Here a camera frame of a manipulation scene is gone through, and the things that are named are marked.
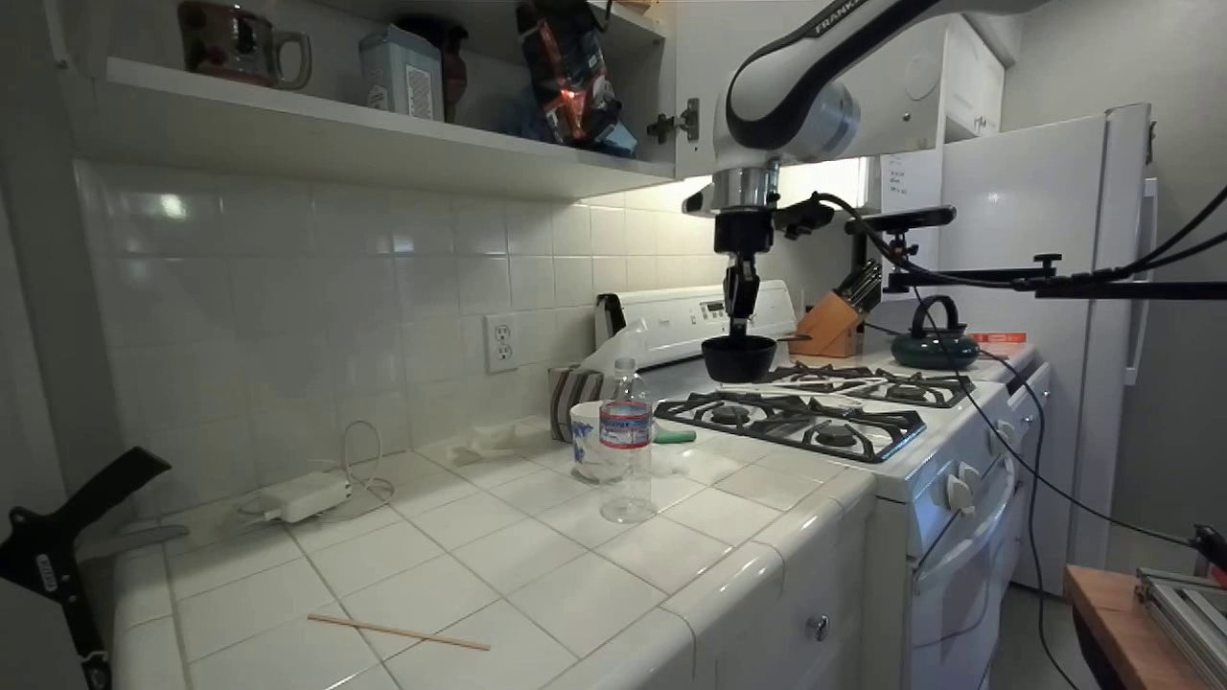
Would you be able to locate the wooden side table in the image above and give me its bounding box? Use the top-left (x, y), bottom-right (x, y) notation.
top-left (1066, 566), bottom-right (1224, 690)

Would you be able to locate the white power adapter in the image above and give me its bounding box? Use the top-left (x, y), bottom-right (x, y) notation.
top-left (243, 470), bottom-right (358, 526)

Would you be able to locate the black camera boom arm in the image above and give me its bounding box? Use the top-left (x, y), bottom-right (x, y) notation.
top-left (849, 205), bottom-right (1227, 302)

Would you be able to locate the white refrigerator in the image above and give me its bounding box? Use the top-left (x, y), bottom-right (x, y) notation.
top-left (882, 102), bottom-right (1155, 592)

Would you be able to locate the white gas stove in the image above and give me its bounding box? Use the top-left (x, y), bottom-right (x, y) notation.
top-left (595, 278), bottom-right (1049, 690)

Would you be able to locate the blue white box on shelf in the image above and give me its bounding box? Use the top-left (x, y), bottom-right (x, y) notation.
top-left (362, 28), bottom-right (443, 117)

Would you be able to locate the small black pot with handle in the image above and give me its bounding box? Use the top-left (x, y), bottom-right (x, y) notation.
top-left (702, 336), bottom-right (773, 383)

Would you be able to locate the wooden knife block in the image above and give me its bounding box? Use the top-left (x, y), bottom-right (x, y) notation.
top-left (791, 290), bottom-right (864, 359)

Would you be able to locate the white wall power outlet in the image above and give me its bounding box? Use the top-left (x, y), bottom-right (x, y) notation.
top-left (482, 313), bottom-right (519, 371)

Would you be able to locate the rear black stove grate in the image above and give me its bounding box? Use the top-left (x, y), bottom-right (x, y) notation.
top-left (768, 364), bottom-right (974, 411)

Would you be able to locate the wooden stick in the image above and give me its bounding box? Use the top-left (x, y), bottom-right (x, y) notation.
top-left (305, 612), bottom-right (496, 651)

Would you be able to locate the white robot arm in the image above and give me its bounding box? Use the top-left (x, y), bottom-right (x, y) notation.
top-left (711, 0), bottom-right (1039, 336)

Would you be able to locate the white wall shelf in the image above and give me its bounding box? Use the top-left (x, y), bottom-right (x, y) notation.
top-left (61, 56), bottom-right (670, 199)

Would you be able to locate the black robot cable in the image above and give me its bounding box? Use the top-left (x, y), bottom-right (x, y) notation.
top-left (777, 182), bottom-right (1227, 690)

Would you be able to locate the dark green kettle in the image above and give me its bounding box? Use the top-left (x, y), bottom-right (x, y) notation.
top-left (888, 293), bottom-right (979, 371)

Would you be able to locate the brown ceramic mug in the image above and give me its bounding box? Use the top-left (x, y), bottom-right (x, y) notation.
top-left (175, 0), bottom-right (316, 88)

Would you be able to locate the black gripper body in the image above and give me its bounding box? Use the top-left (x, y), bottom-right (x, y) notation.
top-left (713, 212), bottom-right (773, 259)

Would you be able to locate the colourful snack bag on shelf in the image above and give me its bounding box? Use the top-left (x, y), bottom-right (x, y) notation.
top-left (515, 0), bottom-right (636, 158)

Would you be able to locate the black stove grate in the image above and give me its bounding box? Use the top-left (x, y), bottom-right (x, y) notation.
top-left (656, 389), bottom-right (924, 465)
top-left (768, 364), bottom-right (974, 411)

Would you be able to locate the dark jar on shelf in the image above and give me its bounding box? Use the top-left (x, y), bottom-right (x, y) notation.
top-left (400, 16), bottom-right (466, 117)

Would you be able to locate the clear plastic water bottle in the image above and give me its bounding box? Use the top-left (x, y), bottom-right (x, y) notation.
top-left (597, 357), bottom-right (656, 526)

